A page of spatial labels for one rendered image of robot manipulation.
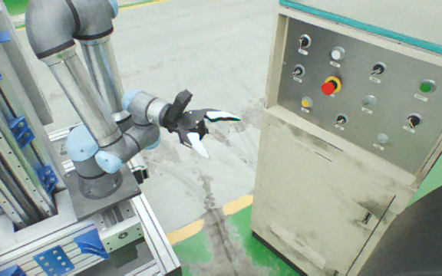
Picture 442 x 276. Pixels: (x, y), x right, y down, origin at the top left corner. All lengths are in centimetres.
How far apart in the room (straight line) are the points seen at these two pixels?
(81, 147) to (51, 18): 38
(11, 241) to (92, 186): 34
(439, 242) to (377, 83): 65
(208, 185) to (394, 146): 129
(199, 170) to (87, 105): 137
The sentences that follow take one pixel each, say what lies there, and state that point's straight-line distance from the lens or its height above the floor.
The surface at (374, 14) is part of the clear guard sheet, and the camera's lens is 89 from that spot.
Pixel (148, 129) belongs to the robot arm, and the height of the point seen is 97.
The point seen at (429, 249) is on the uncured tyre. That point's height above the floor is 132.
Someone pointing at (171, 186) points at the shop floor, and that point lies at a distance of 207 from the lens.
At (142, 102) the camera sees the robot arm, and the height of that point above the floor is 107.
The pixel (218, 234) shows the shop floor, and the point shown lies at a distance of 185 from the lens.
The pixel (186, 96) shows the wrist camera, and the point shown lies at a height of 115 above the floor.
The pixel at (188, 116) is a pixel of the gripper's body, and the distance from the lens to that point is 84.
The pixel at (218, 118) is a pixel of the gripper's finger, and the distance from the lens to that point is 84.
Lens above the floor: 160
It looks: 43 degrees down
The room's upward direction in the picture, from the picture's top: straight up
